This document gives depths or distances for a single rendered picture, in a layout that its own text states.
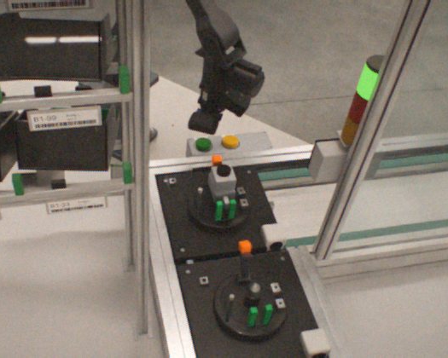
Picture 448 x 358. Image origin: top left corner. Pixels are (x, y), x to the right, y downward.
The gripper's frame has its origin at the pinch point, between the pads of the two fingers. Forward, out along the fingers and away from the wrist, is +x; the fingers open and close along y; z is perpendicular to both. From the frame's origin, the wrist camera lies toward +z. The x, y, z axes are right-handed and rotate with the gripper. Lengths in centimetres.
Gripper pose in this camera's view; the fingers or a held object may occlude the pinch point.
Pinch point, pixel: (210, 120)
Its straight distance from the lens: 128.9
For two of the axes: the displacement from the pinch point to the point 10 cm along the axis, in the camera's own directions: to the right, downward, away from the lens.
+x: -0.7, 6.6, 7.5
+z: 9.6, 2.5, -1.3
